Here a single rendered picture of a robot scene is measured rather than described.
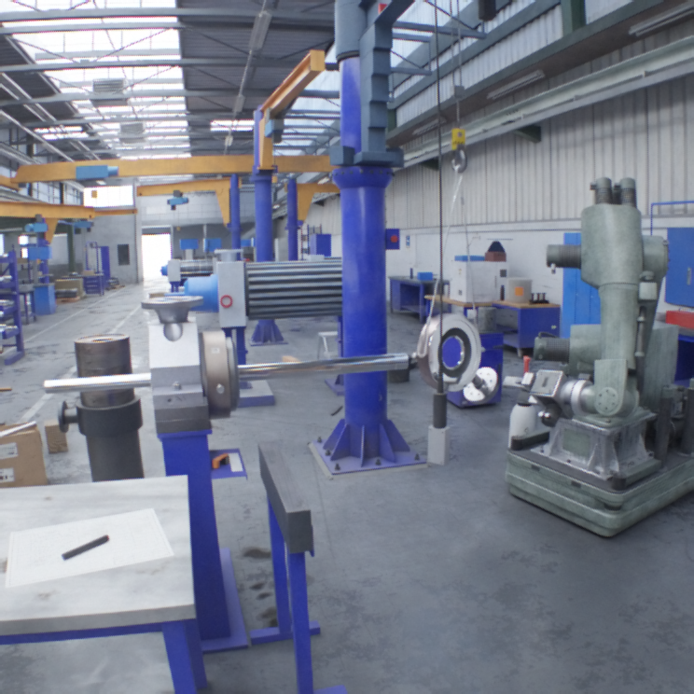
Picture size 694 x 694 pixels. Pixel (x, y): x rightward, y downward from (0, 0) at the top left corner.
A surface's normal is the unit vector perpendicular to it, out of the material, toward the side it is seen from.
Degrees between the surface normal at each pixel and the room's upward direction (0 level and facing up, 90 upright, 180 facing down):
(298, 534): 90
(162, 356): 45
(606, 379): 72
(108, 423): 90
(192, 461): 90
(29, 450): 90
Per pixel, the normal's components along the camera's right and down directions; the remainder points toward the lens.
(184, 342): 0.19, -0.58
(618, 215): -0.25, -0.18
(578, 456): -0.87, 0.11
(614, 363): -0.78, -0.19
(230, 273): 0.26, 0.17
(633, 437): 0.50, 0.15
